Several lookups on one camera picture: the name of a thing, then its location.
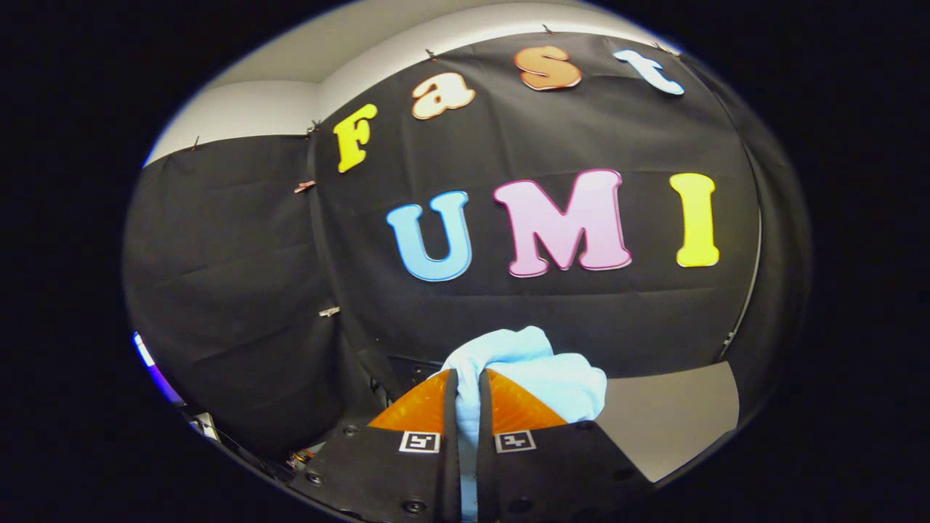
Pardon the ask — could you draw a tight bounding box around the light blue shirt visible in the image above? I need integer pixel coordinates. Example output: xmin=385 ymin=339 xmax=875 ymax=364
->
xmin=440 ymin=325 xmax=608 ymax=523

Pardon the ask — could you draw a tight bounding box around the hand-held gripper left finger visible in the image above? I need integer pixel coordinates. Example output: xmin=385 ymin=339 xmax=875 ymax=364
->
xmin=287 ymin=368 xmax=463 ymax=523

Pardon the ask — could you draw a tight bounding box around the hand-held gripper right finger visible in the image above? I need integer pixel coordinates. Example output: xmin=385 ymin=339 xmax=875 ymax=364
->
xmin=476 ymin=368 xmax=652 ymax=523

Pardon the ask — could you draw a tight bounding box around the black backdrop cloth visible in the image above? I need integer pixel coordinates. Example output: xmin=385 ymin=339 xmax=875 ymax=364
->
xmin=122 ymin=29 xmax=813 ymax=466

